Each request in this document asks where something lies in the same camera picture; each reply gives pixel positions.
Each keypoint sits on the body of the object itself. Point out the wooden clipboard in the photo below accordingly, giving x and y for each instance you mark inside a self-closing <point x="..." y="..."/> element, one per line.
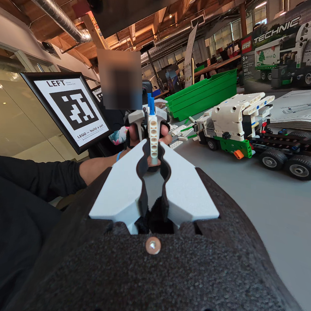
<point x="190" y="48"/>

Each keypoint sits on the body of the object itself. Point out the person's left forearm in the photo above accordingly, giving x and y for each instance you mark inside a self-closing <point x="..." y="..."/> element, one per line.
<point x="97" y="167"/>

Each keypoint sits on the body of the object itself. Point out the white green lego truck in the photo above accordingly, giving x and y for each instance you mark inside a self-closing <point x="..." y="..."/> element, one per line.
<point x="233" y="126"/>

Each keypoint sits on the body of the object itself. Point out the instruction booklet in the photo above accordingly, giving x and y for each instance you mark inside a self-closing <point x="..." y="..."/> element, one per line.
<point x="291" y="109"/>

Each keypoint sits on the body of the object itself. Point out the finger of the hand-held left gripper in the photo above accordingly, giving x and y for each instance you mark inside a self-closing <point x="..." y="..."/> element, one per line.
<point x="135" y="116"/>
<point x="162" y="115"/>

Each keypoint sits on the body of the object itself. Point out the black framed marker sign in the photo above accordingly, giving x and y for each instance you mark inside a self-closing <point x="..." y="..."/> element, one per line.
<point x="70" y="109"/>
<point x="98" y="94"/>

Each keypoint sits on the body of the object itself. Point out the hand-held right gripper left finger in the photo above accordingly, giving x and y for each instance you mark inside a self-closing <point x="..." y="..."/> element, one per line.
<point x="116" y="189"/>

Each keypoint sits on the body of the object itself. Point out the dark lego set box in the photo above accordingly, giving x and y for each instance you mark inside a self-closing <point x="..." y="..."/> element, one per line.
<point x="274" y="55"/>

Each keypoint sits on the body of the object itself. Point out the silver ventilation duct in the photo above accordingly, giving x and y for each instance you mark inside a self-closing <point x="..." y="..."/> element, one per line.
<point x="65" y="19"/>

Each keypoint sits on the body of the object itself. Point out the clear plastic bag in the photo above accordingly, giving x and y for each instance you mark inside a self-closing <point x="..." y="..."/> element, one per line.
<point x="161" y="104"/>

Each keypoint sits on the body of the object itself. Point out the green plastic bin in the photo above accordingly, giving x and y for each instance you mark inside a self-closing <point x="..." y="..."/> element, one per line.
<point x="204" y="97"/>

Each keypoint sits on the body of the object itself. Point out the white short lego beam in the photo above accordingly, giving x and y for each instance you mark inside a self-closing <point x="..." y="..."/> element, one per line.
<point x="153" y="136"/>

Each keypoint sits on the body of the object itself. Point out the person's left hand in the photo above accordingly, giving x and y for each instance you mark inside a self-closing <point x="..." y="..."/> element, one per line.
<point x="165" y="134"/>

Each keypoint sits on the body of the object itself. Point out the person's black shirt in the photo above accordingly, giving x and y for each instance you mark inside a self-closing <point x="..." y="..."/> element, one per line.
<point x="21" y="243"/>

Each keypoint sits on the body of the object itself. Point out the blue lego pin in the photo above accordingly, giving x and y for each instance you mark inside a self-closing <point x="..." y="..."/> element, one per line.
<point x="150" y="104"/>

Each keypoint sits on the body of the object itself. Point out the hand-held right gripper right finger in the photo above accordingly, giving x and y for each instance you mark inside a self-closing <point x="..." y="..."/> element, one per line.
<point x="192" y="192"/>

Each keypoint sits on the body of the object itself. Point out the wooden office desk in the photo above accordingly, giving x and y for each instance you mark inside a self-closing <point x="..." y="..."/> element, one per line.
<point x="218" y="64"/>

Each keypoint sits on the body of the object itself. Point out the loose white lego beams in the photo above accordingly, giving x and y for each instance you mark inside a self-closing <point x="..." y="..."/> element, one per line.
<point x="179" y="132"/>

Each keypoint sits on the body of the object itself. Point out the blue wristband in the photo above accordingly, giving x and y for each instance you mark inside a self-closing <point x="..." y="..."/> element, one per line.
<point x="119" y="156"/>

